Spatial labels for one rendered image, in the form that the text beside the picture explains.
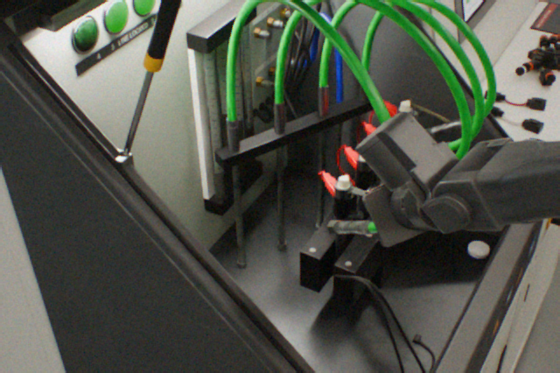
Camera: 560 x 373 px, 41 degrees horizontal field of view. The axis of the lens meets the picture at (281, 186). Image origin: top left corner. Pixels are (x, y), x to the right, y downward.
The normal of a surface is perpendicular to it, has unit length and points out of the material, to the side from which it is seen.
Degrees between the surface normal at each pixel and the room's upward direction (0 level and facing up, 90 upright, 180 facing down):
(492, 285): 0
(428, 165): 41
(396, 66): 90
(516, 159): 35
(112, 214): 90
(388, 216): 49
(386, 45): 90
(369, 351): 0
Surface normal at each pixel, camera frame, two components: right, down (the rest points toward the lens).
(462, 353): -0.02, -0.77
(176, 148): 0.86, 0.31
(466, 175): -0.55, -0.80
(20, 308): -0.51, 0.55
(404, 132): 0.29, -0.30
